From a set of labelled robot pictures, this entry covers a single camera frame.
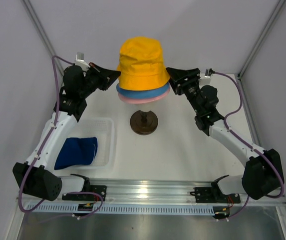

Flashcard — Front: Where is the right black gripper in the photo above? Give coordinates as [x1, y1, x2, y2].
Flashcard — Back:
[165, 67, 202, 115]

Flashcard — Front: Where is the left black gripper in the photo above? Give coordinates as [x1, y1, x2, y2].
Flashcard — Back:
[79, 63, 122, 99]

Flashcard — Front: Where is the pink bucket hat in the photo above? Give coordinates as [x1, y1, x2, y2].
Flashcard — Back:
[118, 88, 170, 105]

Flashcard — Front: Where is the light blue bucket hat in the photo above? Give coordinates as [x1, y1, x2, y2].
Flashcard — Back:
[116, 83, 170, 99]

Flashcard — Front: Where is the yellow hat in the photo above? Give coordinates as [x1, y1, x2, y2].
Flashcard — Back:
[117, 36, 170, 91]

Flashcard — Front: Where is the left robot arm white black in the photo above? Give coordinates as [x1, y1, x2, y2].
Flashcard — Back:
[12, 61, 120, 201]

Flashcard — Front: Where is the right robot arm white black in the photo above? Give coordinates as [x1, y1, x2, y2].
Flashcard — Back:
[166, 67, 285, 202]

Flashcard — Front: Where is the clear plastic bin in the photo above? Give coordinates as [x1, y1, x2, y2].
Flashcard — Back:
[68, 117, 115, 170]

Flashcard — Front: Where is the brown round wooden stand base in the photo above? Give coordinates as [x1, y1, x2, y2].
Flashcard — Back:
[130, 110, 158, 136]

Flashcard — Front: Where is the dark blue hat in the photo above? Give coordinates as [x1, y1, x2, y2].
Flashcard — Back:
[54, 137, 98, 170]

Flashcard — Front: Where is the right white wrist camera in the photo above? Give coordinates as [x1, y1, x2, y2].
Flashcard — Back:
[199, 68, 216, 86]

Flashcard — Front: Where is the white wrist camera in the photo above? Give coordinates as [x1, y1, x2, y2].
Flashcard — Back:
[199, 68, 216, 86]
[74, 52, 89, 71]

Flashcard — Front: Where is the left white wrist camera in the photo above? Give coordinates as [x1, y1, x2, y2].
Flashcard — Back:
[74, 52, 89, 71]

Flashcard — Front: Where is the right side aluminium rail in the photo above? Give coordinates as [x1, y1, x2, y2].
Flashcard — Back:
[236, 74, 273, 150]

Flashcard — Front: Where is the aluminium rail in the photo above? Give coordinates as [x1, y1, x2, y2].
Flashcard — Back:
[22, 178, 286, 210]
[236, 74, 273, 150]

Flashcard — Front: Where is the left aluminium frame post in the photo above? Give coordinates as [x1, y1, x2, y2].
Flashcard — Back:
[20, 0, 56, 57]

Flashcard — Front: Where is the aluminium frame post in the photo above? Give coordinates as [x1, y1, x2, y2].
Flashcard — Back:
[20, 0, 56, 57]
[238, 0, 286, 79]

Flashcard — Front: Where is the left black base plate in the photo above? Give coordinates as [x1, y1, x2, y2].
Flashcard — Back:
[62, 185, 107, 202]

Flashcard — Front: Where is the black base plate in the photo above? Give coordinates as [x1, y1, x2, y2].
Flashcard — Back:
[62, 185, 107, 202]
[190, 187, 241, 204]

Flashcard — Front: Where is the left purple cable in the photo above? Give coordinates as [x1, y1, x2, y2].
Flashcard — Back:
[17, 55, 75, 213]

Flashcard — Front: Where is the aluminium front rail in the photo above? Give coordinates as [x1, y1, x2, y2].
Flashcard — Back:
[22, 178, 286, 210]

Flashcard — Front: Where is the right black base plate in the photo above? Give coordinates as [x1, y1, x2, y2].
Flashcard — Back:
[190, 187, 241, 204]

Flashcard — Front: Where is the right aluminium frame post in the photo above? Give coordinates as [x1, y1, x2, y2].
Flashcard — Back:
[238, 0, 286, 79]

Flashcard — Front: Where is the white slotted cable duct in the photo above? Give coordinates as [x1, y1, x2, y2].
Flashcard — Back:
[34, 203, 215, 216]

